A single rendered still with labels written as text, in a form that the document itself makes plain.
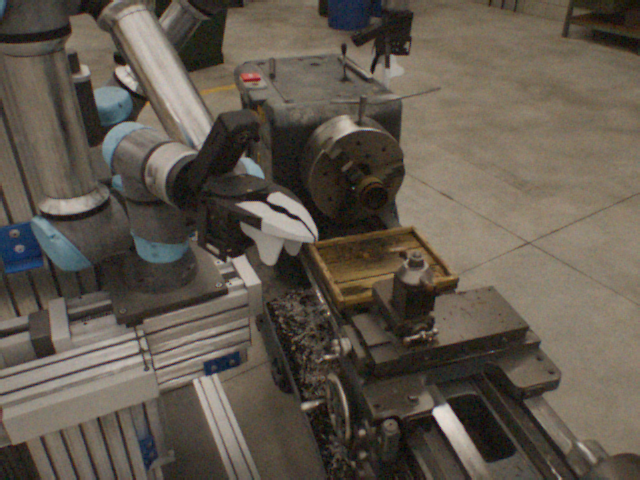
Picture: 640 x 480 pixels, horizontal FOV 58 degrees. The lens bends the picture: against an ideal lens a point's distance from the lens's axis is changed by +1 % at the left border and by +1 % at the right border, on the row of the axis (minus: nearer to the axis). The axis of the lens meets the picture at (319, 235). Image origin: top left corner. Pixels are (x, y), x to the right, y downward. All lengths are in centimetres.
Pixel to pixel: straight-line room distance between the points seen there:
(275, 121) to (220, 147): 118
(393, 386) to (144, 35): 88
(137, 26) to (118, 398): 67
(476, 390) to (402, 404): 23
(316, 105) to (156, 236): 112
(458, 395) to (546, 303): 179
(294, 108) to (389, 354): 87
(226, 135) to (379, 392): 84
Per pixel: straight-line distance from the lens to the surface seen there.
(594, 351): 299
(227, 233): 64
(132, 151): 77
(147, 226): 82
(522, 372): 145
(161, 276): 119
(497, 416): 142
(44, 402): 119
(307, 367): 184
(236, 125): 62
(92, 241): 108
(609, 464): 101
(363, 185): 167
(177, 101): 91
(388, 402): 131
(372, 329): 138
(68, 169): 103
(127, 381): 118
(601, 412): 273
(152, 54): 94
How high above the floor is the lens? 189
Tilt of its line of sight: 33 degrees down
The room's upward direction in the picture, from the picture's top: straight up
